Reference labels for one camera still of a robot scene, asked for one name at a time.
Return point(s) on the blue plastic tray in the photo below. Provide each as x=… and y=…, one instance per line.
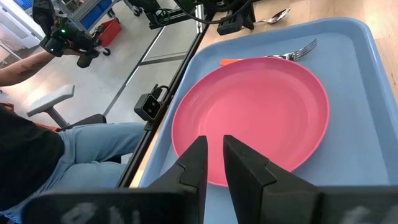
x=348, y=124

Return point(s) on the pink round plastic plate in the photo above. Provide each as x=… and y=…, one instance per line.
x=255, y=115

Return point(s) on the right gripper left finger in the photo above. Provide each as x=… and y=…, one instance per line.
x=192, y=174

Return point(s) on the black table edge rail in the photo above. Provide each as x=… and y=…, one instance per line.
x=174, y=87

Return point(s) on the black stand base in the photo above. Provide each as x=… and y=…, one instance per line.
x=168, y=15

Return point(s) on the person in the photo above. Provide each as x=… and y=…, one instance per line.
x=84, y=149

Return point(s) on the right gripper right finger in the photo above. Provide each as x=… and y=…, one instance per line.
x=248, y=186

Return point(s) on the red storage bin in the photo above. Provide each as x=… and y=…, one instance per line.
x=109, y=31

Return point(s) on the grey chair armrest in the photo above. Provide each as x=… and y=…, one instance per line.
x=51, y=100

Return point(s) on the blue storage bin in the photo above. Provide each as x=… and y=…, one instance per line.
x=94, y=14

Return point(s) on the person's forearm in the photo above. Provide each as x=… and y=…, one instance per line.
x=28, y=67

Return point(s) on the metal spoon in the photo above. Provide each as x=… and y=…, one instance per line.
x=276, y=17

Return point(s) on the small black camera box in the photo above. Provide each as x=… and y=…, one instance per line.
x=148, y=107

